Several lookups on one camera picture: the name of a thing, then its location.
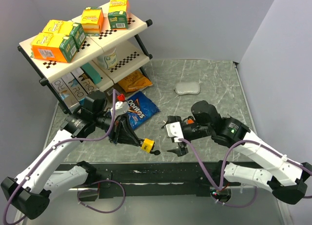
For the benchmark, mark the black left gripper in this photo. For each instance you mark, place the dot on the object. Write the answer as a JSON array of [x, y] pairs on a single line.
[[124, 138]]

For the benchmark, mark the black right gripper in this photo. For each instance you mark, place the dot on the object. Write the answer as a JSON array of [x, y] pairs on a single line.
[[181, 150]]

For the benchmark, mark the yellow padlock with key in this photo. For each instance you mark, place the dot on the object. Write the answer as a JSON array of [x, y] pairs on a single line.
[[148, 146]]

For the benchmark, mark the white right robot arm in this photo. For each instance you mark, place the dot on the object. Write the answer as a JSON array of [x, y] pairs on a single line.
[[277, 173]]

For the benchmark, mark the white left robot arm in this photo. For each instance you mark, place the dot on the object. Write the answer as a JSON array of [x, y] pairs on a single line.
[[31, 191]]

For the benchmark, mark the blue Doritos chip bag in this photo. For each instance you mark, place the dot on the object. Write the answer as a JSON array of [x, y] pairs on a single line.
[[141, 108]]

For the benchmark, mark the brown snack bag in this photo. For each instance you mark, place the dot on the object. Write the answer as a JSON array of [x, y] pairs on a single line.
[[109, 92]]

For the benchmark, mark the grey silver sponge pad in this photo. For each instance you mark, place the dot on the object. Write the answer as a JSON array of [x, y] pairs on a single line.
[[184, 88]]

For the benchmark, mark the yellow honey dijon chip bag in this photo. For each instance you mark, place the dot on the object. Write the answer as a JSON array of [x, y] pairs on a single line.
[[134, 81]]

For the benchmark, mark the middle white RO box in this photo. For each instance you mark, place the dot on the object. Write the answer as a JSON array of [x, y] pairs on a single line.
[[75, 87]]

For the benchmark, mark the white ro box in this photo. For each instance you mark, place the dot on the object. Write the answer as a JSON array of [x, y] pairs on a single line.
[[75, 87], [66, 95]]

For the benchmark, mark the teal box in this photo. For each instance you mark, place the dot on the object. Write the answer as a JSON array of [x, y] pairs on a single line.
[[92, 73]]

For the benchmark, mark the left white RO box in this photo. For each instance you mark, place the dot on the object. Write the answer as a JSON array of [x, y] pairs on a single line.
[[66, 95]]

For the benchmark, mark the white paper cup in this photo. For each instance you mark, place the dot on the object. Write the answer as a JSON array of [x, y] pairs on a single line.
[[108, 59]]

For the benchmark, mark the beige two-tier shelf rack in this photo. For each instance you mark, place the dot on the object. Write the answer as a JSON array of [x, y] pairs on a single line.
[[132, 55]]

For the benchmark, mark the front orange sponge box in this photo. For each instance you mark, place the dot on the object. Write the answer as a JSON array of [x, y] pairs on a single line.
[[54, 47]]

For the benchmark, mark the orange yellow sponge pack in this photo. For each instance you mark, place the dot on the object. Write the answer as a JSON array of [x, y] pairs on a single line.
[[92, 19]]

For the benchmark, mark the green yellow sponge box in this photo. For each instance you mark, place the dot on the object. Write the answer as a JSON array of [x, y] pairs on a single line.
[[118, 14]]

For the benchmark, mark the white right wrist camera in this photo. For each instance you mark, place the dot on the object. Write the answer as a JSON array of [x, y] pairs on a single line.
[[174, 131]]

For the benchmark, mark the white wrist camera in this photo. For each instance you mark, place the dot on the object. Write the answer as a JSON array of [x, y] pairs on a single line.
[[120, 109], [174, 131]]

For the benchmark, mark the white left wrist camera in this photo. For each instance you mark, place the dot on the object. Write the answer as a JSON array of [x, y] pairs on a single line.
[[120, 109]]

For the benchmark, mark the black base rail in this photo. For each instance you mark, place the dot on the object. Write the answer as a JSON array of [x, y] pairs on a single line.
[[151, 179]]

